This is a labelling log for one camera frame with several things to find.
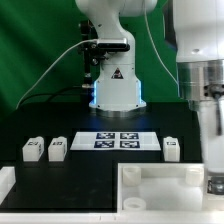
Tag grey camera cable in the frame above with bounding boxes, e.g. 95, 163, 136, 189
15, 39, 98, 110

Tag black cable on table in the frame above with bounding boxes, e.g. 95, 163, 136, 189
19, 87, 92, 107

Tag white front table rail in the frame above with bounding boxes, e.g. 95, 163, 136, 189
0, 211, 224, 224

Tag white marker base plate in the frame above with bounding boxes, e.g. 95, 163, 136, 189
71, 132, 161, 151

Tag black camera stand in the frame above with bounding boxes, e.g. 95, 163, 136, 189
78, 20, 131, 101

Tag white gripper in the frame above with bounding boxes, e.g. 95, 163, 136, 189
197, 101, 224, 172

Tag white square tabletop part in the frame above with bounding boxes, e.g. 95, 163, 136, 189
117, 163, 204, 212

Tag white left obstacle block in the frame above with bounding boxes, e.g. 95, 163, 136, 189
0, 167, 16, 205

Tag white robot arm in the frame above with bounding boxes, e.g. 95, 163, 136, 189
75, 0, 224, 174

